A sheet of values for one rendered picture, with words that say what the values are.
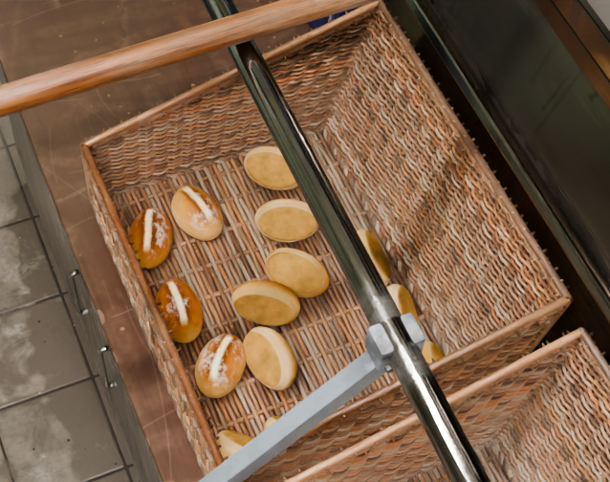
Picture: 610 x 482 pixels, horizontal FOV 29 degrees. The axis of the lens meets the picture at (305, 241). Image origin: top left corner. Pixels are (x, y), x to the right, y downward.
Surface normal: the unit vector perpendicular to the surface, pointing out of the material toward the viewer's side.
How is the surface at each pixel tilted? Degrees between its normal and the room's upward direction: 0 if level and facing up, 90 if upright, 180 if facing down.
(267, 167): 50
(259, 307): 68
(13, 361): 0
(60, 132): 0
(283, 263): 37
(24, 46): 0
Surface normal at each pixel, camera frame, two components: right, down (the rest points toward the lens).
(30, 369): 0.05, -0.54
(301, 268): -0.23, 0.00
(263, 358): -0.64, 0.00
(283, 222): 0.03, 0.34
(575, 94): -0.84, 0.11
